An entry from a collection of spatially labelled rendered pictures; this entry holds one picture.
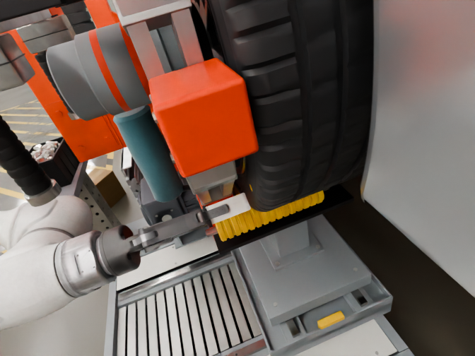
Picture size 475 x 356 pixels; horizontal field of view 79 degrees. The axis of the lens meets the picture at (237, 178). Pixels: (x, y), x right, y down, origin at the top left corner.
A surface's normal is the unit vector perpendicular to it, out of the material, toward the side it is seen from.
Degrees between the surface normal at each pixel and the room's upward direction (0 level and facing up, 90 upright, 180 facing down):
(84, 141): 90
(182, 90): 0
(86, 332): 0
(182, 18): 90
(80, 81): 79
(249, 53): 84
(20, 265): 12
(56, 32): 90
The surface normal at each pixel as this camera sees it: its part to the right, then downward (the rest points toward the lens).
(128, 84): 0.33, 0.66
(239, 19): -0.37, 0.49
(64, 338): -0.22, -0.78
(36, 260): 0.15, -0.72
